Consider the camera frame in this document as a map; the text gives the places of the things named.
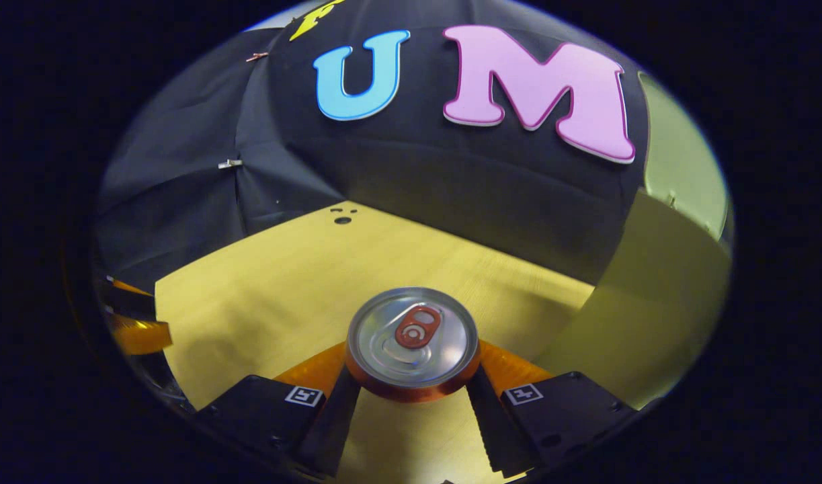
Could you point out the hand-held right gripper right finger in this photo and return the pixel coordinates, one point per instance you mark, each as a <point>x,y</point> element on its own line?
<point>491,423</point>

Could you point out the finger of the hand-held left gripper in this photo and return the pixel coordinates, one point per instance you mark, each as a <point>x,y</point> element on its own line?
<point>142,336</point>
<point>132,302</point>

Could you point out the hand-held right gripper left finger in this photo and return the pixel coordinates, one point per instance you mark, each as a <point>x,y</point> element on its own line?
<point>337,423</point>

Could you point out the orange pop can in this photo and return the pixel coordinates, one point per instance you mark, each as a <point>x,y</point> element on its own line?
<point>410,336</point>

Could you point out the pale green desktop garbage bin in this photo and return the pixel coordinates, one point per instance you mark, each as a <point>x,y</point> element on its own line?
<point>652,302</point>

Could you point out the wooden desktop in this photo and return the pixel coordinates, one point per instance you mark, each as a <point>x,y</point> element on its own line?
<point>283,282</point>

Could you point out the silver metal clip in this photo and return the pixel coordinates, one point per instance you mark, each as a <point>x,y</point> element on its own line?
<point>229,163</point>

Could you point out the black backdrop cloth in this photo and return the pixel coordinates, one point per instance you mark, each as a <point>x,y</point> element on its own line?
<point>451,188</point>

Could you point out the copper metal clip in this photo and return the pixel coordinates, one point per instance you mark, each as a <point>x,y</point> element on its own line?
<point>256,56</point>

